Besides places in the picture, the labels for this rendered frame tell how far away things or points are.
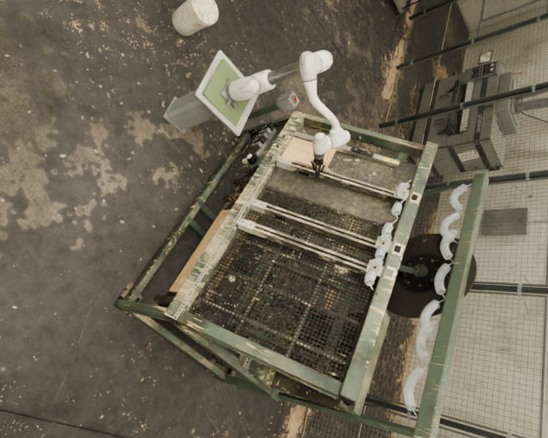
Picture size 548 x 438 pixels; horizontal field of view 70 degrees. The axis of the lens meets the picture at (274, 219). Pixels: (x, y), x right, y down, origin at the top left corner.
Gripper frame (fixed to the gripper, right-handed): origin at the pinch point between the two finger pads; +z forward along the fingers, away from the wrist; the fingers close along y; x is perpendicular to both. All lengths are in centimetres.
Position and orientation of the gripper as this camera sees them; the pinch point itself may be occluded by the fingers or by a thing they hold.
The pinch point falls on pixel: (317, 174)
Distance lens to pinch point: 324.1
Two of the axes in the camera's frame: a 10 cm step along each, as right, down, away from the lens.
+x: 4.2, -7.5, 5.2
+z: 0.4, 5.8, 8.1
